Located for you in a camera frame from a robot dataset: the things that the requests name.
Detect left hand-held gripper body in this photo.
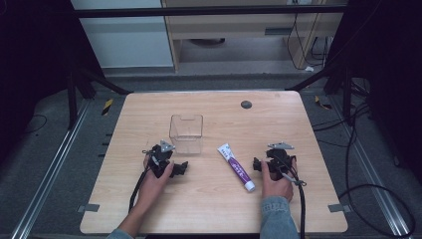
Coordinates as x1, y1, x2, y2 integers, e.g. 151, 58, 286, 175
142, 139, 176, 179

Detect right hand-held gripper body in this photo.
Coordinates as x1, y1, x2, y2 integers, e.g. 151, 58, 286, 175
265, 141, 298, 182

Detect white and purple toothpaste tube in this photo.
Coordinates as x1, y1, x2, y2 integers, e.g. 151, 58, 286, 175
217, 142, 257, 193

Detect clear plastic container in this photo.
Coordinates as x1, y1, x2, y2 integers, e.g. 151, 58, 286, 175
168, 114, 204, 155

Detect person's left hand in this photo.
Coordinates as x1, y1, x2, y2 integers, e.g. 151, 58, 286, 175
136, 154, 175, 213

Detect person's right hand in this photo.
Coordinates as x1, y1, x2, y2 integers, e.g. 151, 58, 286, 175
260, 158, 297, 203

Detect yellow and black tape strip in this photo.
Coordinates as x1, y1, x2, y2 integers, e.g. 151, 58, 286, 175
314, 95, 332, 112
101, 98, 114, 117

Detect black metal stand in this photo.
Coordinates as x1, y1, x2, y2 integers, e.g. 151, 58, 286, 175
65, 66, 133, 131
285, 63, 354, 125

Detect white cabinet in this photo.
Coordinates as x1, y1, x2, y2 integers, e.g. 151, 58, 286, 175
70, 0, 175, 70

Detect light wooden desk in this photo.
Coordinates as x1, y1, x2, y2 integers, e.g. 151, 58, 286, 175
160, 0, 349, 73

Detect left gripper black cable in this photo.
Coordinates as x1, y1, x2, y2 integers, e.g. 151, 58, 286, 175
127, 149, 157, 214

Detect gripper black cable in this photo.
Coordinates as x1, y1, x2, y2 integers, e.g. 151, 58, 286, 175
274, 154, 309, 239
127, 149, 157, 214

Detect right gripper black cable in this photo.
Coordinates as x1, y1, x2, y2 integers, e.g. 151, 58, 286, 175
274, 154, 309, 239

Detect grey metal table bracket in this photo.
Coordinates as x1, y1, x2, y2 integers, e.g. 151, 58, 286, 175
77, 203, 101, 214
327, 203, 352, 214

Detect aluminium floor rail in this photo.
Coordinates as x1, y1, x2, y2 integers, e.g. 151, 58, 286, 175
9, 99, 92, 239
327, 96, 414, 237

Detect black floor cable loop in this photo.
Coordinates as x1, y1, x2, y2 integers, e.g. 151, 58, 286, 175
312, 103, 417, 239

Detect black hanging cables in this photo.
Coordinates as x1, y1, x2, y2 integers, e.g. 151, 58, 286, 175
286, 0, 332, 72

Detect black horizontal frame bar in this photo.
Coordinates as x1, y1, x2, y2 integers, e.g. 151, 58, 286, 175
73, 4, 348, 19

